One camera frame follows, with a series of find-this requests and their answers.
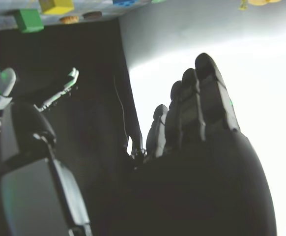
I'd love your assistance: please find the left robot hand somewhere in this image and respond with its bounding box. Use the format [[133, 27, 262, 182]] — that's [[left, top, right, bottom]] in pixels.
[[0, 53, 280, 236]]

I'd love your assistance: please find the green wooden cube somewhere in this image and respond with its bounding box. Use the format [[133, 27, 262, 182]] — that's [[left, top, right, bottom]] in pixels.
[[13, 8, 45, 34]]

